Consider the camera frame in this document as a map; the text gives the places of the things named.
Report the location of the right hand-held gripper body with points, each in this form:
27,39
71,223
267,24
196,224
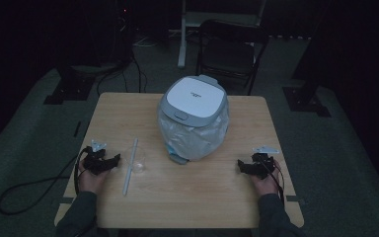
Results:
262,166

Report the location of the white grey lidded trash can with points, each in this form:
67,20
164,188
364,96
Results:
194,98

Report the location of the person's right hand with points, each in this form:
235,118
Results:
267,186

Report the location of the translucent plastic bin bag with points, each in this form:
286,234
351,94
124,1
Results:
194,140

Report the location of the black marker pen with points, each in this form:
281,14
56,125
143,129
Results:
77,129

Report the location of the clear plastic cup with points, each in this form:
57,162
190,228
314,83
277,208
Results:
138,161

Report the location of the person's left hand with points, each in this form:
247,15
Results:
90,182

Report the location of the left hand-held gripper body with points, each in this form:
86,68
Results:
95,161

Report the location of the black folding chair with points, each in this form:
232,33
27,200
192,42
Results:
230,56

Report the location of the black stand base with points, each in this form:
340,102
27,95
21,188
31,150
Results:
69,89
306,102

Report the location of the dark equipment rack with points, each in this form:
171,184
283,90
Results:
123,29

